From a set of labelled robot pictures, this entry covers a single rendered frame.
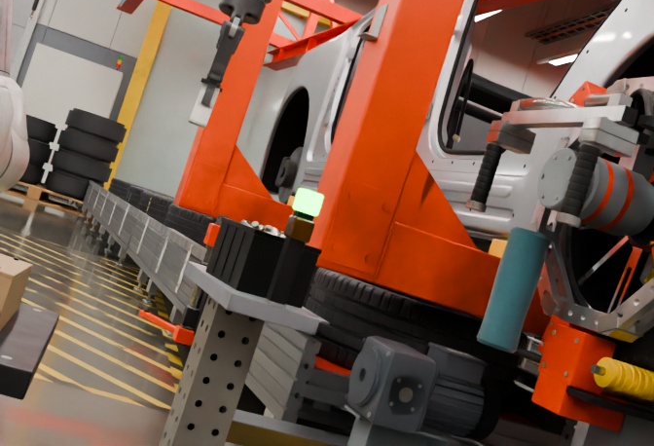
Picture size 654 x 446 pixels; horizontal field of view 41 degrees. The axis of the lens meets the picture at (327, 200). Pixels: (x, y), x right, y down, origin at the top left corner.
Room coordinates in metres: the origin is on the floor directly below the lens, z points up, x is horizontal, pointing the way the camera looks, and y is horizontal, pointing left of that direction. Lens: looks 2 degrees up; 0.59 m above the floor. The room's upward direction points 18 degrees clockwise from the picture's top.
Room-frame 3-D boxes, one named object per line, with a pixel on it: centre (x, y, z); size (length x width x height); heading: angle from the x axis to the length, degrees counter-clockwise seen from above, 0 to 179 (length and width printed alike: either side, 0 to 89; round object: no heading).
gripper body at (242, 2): (1.47, 0.24, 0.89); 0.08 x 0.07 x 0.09; 10
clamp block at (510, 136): (1.91, -0.34, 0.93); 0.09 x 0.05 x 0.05; 109
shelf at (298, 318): (1.73, 0.10, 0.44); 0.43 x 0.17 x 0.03; 19
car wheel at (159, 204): (6.60, 1.01, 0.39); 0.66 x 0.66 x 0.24
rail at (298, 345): (3.37, 0.31, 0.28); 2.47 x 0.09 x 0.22; 19
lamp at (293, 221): (1.54, 0.03, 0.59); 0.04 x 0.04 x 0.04; 19
